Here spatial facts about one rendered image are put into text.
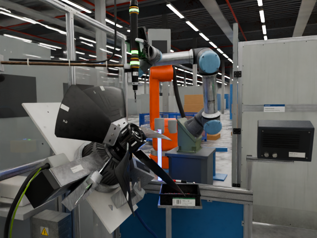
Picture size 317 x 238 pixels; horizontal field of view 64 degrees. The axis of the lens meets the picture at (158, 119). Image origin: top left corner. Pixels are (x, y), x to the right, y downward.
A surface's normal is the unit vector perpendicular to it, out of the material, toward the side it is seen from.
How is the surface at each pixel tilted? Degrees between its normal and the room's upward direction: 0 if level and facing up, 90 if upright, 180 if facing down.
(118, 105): 47
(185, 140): 90
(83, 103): 76
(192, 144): 90
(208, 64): 105
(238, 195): 90
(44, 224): 90
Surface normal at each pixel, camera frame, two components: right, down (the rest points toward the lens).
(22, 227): 0.94, 0.01
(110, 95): 0.28, -0.64
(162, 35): 0.06, 0.07
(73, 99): 0.72, -0.25
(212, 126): 0.04, 0.56
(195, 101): -0.47, 0.07
